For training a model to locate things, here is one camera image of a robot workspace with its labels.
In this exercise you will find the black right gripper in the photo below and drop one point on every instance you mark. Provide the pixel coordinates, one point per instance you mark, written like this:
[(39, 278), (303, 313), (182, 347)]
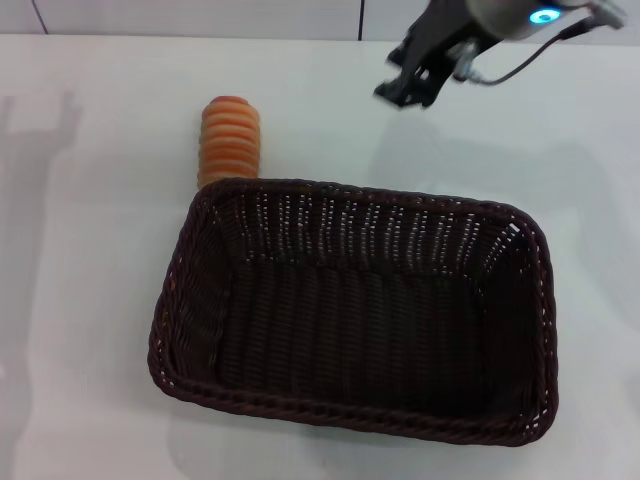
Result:
[(437, 35)]

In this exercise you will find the orange striped bread roll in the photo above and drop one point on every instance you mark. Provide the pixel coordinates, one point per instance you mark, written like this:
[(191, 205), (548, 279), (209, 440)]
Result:
[(229, 140)]

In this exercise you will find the dark brown wicker basket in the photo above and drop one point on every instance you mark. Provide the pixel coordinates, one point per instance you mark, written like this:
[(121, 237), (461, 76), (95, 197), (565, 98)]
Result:
[(350, 410)]

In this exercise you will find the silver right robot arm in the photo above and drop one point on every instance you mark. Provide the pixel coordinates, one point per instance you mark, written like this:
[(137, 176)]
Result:
[(515, 17)]

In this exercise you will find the black vertical wall strip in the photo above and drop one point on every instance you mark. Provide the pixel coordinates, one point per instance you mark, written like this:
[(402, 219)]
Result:
[(361, 20)]

